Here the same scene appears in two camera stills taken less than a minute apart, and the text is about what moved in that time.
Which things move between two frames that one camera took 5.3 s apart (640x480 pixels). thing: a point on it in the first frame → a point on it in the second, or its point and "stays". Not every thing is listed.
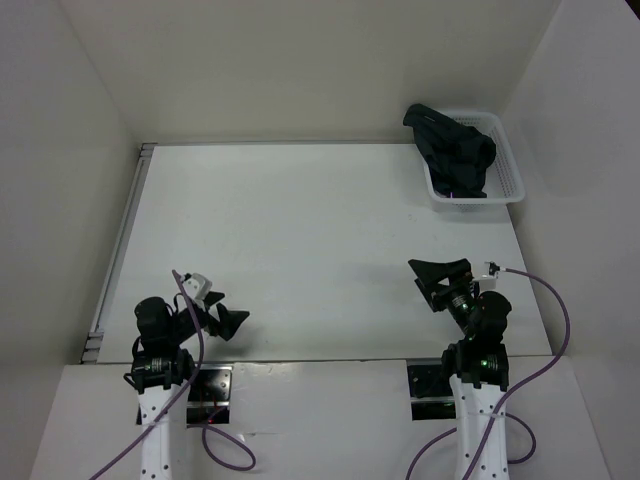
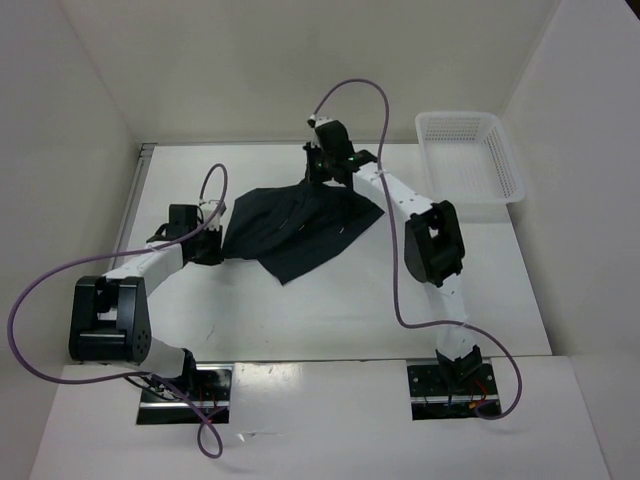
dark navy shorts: [457, 155] → [286, 229]
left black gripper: [229, 321] → [216, 256]
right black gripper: [459, 275] → [311, 173]
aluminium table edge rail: [93, 345] stays
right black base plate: [430, 391] stays
